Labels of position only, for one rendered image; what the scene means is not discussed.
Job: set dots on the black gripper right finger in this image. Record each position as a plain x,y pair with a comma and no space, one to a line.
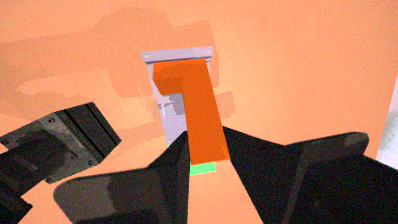
272,173

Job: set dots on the orange l-shaped part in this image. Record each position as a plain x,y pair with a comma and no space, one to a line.
207,143

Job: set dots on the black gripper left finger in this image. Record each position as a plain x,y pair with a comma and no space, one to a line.
163,185

